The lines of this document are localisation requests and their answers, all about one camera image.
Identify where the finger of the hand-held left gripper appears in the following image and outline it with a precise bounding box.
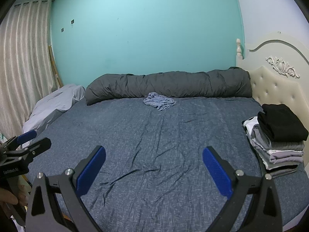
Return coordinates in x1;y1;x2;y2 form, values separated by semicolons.
5;137;52;158
5;130;38;151

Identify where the beige striped curtain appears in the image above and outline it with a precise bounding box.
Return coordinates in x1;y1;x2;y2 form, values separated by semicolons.
0;0;64;139

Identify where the stack of folded clothes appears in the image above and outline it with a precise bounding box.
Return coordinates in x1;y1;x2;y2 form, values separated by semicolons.
243;104;309;177

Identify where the blue patterned bed sheet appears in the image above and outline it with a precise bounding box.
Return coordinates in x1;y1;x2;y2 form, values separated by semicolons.
23;97;307;232

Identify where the person's left hand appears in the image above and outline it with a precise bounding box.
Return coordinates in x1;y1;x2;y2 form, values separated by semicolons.
0;189;29;210

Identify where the crumpled blue garment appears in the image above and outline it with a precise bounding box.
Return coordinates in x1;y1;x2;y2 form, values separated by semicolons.
143;92;177;111

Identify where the white pillow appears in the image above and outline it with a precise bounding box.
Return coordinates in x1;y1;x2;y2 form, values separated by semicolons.
22;84;86;148

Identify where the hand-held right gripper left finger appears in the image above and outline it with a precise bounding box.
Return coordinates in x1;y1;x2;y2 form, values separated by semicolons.
25;145;107;232

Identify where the cream tufted headboard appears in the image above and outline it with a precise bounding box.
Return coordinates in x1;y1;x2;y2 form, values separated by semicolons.
235;31;309;175

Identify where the wooden frame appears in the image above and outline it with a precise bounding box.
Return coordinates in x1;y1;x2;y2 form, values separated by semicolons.
49;45;64;88

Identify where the grey rolled duvet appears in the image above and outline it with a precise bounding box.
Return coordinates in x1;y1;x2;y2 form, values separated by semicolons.
85;67;253;106

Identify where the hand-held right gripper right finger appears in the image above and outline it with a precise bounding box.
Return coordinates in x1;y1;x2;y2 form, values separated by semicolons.
202;146;283;232

